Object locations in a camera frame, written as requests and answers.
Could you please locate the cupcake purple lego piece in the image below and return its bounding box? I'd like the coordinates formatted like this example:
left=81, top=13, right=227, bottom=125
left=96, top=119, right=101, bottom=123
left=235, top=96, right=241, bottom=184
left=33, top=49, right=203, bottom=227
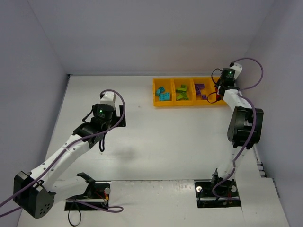
left=194, top=84, right=205, bottom=89

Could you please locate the long green lego brick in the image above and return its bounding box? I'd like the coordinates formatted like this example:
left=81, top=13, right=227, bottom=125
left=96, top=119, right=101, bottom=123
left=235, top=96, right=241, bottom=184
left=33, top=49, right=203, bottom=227
left=176, top=87, right=187, bottom=93

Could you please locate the dark teal square brick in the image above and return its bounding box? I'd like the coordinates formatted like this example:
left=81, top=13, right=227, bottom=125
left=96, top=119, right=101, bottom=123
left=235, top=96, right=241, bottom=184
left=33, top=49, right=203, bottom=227
left=155, top=87, right=165, bottom=96

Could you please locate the long teal lego brick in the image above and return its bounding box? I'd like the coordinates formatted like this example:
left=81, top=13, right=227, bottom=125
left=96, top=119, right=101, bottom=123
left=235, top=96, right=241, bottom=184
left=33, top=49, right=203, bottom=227
left=159, top=92, right=170, bottom=102

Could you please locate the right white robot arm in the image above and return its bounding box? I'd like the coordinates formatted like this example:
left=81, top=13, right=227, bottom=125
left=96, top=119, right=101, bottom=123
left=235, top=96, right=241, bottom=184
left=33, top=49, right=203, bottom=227
left=212, top=63, right=264, bottom=187

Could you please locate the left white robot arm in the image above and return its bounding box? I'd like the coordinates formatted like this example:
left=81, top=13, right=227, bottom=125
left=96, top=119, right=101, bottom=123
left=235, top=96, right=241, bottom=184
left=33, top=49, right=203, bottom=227
left=13, top=104, right=126, bottom=219

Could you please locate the yellow divided container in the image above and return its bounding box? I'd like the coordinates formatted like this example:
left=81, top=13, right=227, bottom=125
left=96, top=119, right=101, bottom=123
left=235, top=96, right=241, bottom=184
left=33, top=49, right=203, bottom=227
left=153, top=76, right=226, bottom=107

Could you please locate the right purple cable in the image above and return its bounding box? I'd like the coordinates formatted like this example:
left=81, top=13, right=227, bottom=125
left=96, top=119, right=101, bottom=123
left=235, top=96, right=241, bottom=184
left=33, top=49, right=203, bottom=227
left=212, top=57, right=265, bottom=198

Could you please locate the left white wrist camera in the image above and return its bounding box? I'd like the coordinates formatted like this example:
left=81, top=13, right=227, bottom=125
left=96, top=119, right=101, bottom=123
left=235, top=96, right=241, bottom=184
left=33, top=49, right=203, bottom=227
left=100, top=92, right=116, bottom=105

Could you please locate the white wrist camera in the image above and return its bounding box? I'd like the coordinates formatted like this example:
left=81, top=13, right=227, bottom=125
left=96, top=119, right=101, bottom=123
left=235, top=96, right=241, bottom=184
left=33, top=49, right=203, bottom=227
left=229, top=62, right=243, bottom=79
left=100, top=92, right=116, bottom=105

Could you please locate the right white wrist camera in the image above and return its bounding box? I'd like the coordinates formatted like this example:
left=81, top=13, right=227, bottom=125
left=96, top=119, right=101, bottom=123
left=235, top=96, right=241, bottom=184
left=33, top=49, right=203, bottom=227
left=229, top=62, right=243, bottom=79

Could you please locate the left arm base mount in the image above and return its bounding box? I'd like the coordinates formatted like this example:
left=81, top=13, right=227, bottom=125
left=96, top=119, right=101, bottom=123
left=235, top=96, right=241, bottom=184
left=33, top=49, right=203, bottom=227
left=64, top=173, right=111, bottom=211

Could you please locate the black cable loop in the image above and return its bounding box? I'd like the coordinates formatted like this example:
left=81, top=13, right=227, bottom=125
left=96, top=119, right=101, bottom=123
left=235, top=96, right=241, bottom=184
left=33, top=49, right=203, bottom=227
left=67, top=198, right=82, bottom=227

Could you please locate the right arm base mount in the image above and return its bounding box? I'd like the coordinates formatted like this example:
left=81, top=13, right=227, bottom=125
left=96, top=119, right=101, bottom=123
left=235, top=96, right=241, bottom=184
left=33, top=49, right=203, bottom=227
left=194, top=180, right=241, bottom=209

